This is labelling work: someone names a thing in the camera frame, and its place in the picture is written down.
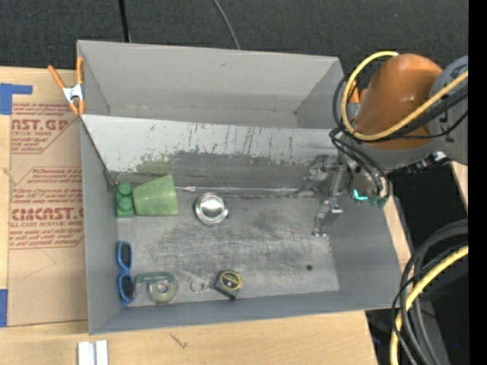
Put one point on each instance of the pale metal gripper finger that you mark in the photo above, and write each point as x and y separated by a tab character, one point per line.
323	169
323	219

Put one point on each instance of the grey metal bin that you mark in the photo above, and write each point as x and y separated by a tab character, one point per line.
247	242

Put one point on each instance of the shiny round metal lid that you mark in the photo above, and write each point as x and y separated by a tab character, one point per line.
210	208

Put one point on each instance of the yellow and black tape measure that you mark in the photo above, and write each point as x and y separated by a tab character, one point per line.
228	283

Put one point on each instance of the green plastic cup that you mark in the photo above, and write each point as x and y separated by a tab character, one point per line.
156	198

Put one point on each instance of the green toy brick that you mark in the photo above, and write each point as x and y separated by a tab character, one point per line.
124	200

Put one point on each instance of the blue sunglasses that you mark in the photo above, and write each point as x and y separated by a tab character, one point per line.
125	268

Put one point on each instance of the brown cardboard board red print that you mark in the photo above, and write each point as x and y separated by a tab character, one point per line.
42	242

